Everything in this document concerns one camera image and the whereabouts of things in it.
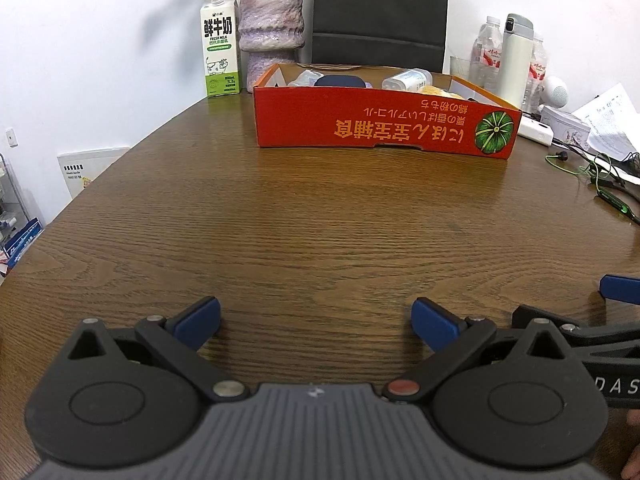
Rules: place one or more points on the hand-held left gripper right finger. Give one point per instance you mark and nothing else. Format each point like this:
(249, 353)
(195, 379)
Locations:
(432, 322)

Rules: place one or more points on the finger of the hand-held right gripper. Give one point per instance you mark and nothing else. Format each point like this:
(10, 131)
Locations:
(622, 289)
(600, 335)

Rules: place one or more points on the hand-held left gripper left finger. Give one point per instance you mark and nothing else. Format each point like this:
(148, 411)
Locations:
(197, 321)

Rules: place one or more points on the red cardboard box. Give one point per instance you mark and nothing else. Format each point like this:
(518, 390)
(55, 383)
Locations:
(310, 120)

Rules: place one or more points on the yellow white plush hamster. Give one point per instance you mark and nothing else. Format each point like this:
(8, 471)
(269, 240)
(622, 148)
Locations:
(440, 92)

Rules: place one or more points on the clear plastic box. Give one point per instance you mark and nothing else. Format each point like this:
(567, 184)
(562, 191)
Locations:
(407, 80)

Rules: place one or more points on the navy zip case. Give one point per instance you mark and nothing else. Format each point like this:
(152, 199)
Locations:
(340, 81)

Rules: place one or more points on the iridescent plastic bag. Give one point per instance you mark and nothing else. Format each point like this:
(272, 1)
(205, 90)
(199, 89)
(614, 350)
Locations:
(306, 79)

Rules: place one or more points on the person's right hand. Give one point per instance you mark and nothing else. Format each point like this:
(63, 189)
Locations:
(632, 462)

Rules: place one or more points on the green neckband earphones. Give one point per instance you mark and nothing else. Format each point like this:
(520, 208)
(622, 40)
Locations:
(612, 197)

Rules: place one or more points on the brown wooden desk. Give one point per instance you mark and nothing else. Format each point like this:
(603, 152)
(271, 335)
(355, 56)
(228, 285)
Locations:
(300, 220)

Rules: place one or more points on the white printed papers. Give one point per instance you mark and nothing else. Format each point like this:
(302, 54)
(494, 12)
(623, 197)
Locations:
(610, 120)

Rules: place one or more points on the white tin box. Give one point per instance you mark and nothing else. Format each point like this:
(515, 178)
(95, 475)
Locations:
(570, 127)

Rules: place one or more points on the white power strip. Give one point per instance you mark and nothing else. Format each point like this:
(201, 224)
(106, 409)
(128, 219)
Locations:
(537, 132)

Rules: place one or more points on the blue white box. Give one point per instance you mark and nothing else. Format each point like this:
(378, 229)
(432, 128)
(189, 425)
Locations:
(22, 242)

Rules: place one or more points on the white round device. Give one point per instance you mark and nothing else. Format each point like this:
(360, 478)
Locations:
(556, 91)

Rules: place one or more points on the clear water bottle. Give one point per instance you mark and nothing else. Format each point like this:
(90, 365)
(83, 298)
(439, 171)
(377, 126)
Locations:
(538, 67)
(486, 55)

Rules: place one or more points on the white thermos bottle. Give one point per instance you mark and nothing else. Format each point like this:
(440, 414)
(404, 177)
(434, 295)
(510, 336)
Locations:
(515, 60)

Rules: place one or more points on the green white milk carton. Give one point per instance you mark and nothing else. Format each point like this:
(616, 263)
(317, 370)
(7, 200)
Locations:
(220, 50)

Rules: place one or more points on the pink textured vase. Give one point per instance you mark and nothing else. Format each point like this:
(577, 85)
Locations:
(270, 25)

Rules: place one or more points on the black paper bag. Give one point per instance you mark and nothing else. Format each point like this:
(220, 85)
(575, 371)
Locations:
(375, 10)

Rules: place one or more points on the white wall socket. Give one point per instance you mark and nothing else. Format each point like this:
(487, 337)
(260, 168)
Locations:
(10, 140)

